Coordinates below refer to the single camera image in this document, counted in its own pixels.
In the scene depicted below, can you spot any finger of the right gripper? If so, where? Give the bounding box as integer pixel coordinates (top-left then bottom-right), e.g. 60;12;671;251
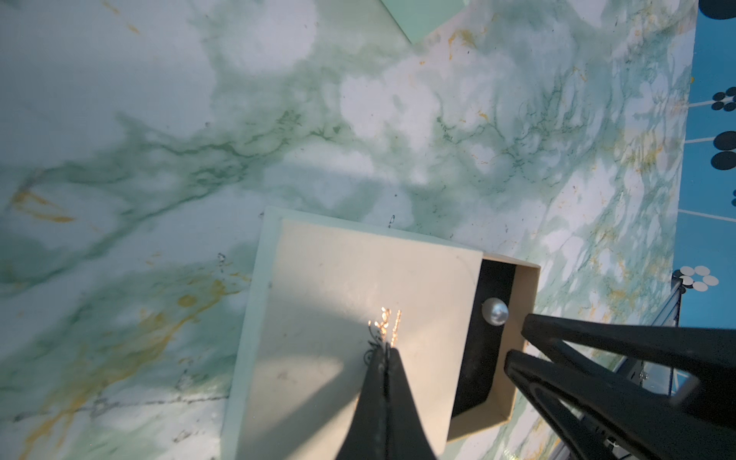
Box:
522;314;735;403
504;351;735;459

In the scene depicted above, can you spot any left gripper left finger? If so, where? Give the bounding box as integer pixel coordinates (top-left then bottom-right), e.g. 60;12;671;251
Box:
337;348;387;460

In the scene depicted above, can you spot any white pearl earring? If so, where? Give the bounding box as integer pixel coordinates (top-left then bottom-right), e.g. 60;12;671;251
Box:
481;297;509;327

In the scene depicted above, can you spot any mint jewelry box middle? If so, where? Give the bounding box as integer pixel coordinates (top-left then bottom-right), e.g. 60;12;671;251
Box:
381;0;470;43

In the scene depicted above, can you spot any cream drawer jewelry box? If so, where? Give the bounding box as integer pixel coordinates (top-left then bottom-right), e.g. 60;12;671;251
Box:
220;207;541;459

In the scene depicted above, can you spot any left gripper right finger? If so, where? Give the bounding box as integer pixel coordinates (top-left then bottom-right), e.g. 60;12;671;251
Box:
386;348;436;460

